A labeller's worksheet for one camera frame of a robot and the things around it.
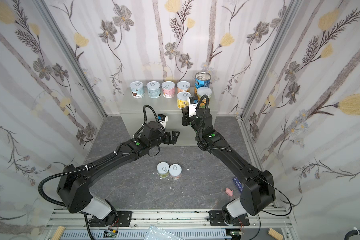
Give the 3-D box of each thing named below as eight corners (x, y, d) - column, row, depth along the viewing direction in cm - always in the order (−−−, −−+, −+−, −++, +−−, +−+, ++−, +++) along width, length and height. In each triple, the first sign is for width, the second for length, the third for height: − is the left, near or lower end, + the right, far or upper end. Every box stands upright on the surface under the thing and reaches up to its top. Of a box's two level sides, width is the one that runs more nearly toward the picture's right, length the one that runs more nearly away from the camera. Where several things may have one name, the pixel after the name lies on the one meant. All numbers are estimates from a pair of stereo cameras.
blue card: (240, 192, 85) (242, 191, 83) (232, 178, 90) (233, 177, 88) (243, 191, 85) (245, 190, 83) (235, 177, 90) (236, 176, 88)
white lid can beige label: (169, 179, 89) (168, 175, 84) (170, 168, 94) (169, 163, 89) (181, 179, 89) (181, 175, 84) (181, 168, 94) (181, 163, 89)
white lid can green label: (157, 178, 90) (155, 174, 85) (158, 166, 95) (157, 161, 90) (168, 178, 90) (168, 174, 85) (169, 166, 95) (169, 161, 90)
